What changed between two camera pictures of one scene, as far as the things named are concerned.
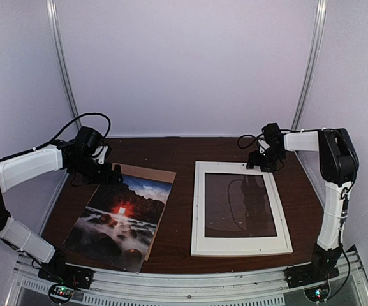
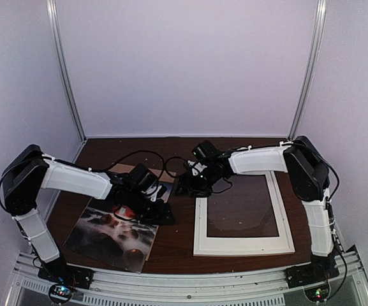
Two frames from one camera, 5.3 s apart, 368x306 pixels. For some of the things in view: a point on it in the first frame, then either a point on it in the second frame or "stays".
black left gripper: (105, 178) to (159, 215)
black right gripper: (254, 160) to (184, 182)
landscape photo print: (117, 224) stays
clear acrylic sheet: (237, 205) stays
